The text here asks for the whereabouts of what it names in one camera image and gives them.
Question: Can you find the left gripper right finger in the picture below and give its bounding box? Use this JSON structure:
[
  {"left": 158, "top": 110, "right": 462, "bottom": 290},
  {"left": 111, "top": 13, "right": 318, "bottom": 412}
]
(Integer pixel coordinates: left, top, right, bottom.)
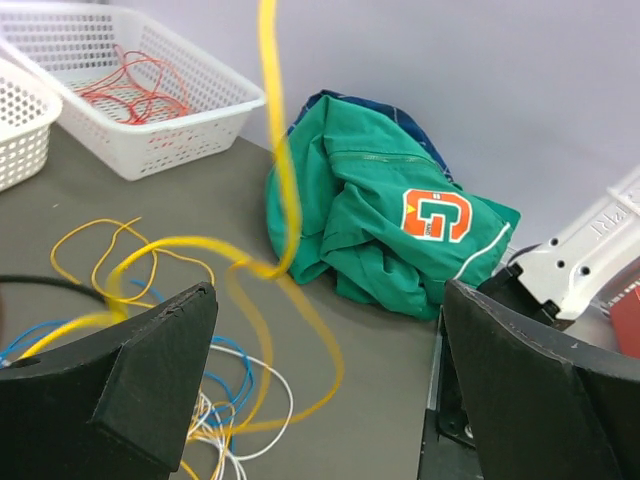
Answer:
[{"left": 444, "top": 281, "right": 639, "bottom": 479}]

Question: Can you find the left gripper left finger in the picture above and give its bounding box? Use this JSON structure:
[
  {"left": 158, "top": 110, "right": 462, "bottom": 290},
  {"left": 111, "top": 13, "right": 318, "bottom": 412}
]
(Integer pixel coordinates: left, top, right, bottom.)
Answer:
[{"left": 1, "top": 282, "right": 218, "bottom": 479}]

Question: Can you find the light blue thin cable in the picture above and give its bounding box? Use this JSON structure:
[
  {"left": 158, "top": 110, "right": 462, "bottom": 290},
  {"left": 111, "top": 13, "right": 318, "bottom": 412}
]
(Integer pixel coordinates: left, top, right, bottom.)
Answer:
[{"left": 0, "top": 279, "right": 257, "bottom": 426}]

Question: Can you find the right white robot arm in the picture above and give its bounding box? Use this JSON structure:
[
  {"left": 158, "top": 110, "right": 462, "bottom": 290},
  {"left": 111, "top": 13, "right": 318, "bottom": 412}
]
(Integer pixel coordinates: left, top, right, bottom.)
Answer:
[{"left": 478, "top": 168, "right": 639, "bottom": 331}]

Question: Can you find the red patterned cloth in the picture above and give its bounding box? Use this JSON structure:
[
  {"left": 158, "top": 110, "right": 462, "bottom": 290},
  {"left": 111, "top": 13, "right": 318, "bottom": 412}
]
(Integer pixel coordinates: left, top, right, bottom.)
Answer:
[{"left": 609, "top": 287, "right": 640, "bottom": 359}]

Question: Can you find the green jersey shirt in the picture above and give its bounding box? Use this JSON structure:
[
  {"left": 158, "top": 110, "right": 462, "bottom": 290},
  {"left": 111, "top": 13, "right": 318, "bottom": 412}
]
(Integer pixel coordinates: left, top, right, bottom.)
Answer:
[{"left": 288, "top": 96, "right": 521, "bottom": 321}]

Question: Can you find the blue plaid cloth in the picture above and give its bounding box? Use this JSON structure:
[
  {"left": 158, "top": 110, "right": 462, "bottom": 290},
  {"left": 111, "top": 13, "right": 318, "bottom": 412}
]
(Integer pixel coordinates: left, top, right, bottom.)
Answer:
[{"left": 287, "top": 89, "right": 454, "bottom": 183}]

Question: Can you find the middle white perforated basket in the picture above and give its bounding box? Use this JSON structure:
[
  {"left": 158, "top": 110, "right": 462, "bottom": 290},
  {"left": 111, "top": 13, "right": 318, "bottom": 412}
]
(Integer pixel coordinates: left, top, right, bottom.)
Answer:
[{"left": 0, "top": 59, "right": 63, "bottom": 192}]

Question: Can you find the right white mesh basket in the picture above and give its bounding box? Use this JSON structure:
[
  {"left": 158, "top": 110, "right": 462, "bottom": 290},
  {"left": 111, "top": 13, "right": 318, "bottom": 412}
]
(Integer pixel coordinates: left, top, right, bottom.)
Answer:
[{"left": 1, "top": 1, "right": 265, "bottom": 181}]

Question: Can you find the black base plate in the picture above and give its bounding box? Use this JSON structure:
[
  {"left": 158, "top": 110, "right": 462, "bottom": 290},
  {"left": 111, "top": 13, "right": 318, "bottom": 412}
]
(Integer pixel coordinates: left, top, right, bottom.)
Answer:
[{"left": 417, "top": 318, "right": 484, "bottom": 480}]

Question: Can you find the black round cable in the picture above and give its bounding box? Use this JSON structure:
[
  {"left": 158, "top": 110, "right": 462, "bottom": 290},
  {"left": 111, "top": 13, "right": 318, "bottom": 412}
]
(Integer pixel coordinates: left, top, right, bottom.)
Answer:
[{"left": 0, "top": 274, "right": 109, "bottom": 304}]

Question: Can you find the white thin cable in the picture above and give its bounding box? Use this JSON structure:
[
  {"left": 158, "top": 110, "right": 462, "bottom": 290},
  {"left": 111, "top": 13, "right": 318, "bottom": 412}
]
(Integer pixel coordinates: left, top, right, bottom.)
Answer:
[{"left": 187, "top": 347, "right": 296, "bottom": 480}]

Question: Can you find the thin red cable in basket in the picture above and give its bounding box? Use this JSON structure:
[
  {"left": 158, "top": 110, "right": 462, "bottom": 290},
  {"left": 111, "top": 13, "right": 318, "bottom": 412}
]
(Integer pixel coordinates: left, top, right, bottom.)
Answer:
[{"left": 77, "top": 43, "right": 194, "bottom": 126}]

